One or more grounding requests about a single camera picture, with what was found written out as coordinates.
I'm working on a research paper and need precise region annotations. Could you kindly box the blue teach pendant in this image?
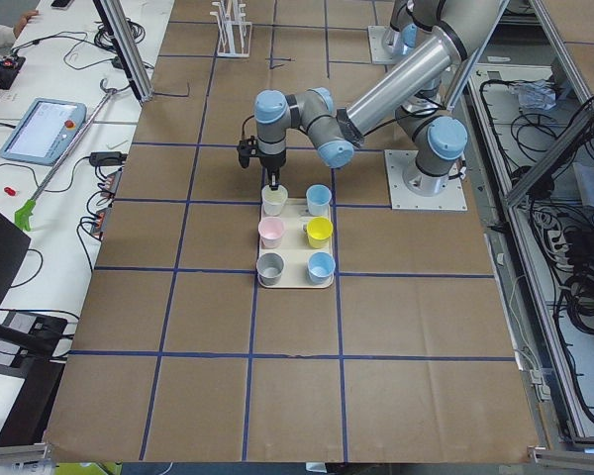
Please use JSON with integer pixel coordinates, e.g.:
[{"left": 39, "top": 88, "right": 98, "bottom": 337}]
[{"left": 0, "top": 98, "right": 87, "bottom": 166}]

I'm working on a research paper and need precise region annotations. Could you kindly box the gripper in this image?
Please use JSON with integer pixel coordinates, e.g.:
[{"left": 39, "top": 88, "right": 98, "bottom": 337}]
[{"left": 257, "top": 140, "right": 286, "bottom": 191}]

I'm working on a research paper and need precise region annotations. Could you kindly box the aluminium frame post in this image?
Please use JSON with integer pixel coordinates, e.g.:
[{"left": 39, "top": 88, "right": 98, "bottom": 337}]
[{"left": 93, "top": 0, "right": 153, "bottom": 104}]

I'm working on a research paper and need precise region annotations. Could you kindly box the cream serving tray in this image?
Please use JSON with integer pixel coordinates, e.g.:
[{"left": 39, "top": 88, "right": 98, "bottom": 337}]
[{"left": 258, "top": 198, "right": 334, "bottom": 289}]

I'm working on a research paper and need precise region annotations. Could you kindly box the black smartphone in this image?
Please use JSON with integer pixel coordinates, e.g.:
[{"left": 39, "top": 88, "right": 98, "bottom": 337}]
[{"left": 50, "top": 0, "right": 72, "bottom": 9}]

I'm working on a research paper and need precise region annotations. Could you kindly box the grey plastic cup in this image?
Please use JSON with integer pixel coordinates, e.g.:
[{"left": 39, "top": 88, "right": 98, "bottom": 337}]
[{"left": 256, "top": 252, "right": 285, "bottom": 287}]

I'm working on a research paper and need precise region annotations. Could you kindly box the green handled reacher grabber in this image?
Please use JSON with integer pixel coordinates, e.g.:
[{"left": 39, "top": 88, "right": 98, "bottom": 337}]
[{"left": 14, "top": 78, "right": 118, "bottom": 232}]

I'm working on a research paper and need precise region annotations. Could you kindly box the light blue cup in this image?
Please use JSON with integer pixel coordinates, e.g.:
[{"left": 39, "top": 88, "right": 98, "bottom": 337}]
[
  {"left": 306, "top": 184, "right": 332, "bottom": 217},
  {"left": 307, "top": 251, "right": 336, "bottom": 285}
]

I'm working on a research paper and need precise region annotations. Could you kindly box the white wire cup rack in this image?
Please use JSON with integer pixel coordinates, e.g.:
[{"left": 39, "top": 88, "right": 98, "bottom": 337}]
[{"left": 211, "top": 0, "right": 252, "bottom": 58}]

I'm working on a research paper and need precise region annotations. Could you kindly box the pink plastic cup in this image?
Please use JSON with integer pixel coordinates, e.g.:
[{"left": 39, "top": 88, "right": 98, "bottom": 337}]
[{"left": 257, "top": 216, "right": 285, "bottom": 248}]

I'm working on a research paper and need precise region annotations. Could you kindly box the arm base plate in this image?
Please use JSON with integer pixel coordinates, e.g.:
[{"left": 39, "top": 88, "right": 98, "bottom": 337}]
[
  {"left": 384, "top": 149, "right": 467, "bottom": 212},
  {"left": 367, "top": 26, "right": 401, "bottom": 65}
]

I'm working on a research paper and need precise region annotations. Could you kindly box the white plastic cup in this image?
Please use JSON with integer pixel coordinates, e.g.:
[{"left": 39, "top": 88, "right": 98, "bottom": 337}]
[{"left": 261, "top": 185, "right": 288, "bottom": 216}]

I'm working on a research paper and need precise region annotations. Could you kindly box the black power adapter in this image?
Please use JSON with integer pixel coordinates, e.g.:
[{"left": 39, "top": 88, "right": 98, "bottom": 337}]
[{"left": 88, "top": 151, "right": 127, "bottom": 167}]

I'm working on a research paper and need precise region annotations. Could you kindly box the black monitor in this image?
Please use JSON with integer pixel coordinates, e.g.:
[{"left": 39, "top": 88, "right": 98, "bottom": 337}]
[{"left": 0, "top": 213, "right": 66, "bottom": 357}]

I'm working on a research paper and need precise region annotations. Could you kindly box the yellow plastic cup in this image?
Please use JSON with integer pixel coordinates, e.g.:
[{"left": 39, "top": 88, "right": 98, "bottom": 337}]
[{"left": 305, "top": 216, "right": 334, "bottom": 249}]

